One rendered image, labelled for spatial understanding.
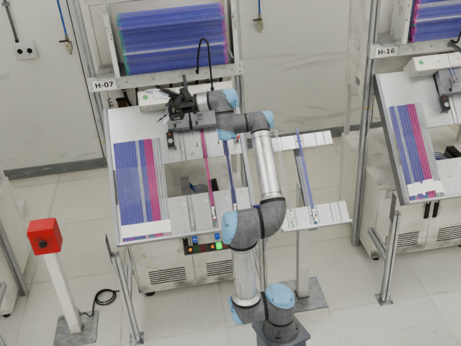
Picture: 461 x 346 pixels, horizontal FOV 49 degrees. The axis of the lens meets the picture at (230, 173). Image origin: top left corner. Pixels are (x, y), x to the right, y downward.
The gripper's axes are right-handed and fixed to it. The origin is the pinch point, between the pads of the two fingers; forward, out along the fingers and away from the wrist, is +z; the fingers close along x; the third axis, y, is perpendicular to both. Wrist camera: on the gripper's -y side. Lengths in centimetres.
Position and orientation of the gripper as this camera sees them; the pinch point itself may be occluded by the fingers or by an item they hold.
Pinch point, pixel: (151, 106)
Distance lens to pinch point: 206.7
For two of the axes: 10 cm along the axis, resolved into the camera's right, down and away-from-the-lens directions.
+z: -9.7, 1.0, 2.2
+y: -1.0, 6.4, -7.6
